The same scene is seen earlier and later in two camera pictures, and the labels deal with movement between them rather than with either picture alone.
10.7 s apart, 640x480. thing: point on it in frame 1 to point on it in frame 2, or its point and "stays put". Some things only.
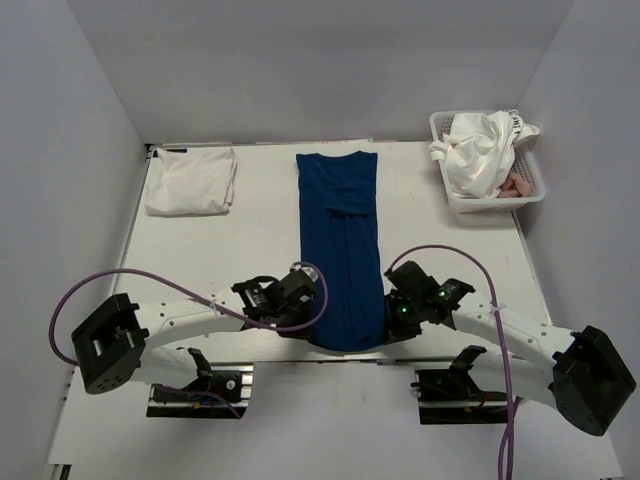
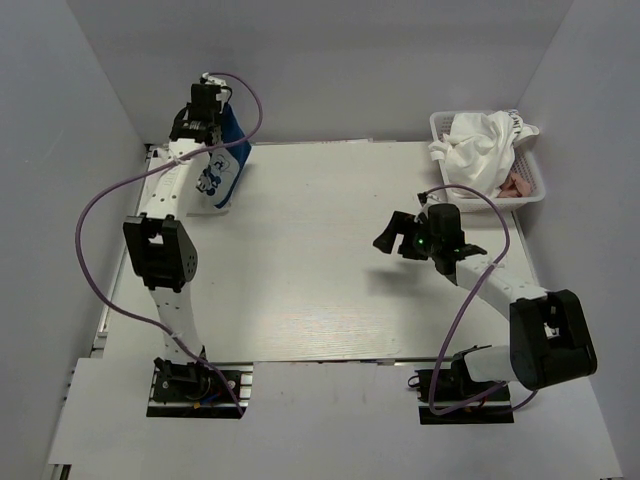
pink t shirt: [514, 186] stays put
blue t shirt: [341, 246] to [220, 174]
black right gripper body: [404, 319] to [420, 243]
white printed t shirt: [479, 151] stays put
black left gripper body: [287, 313] to [218, 124]
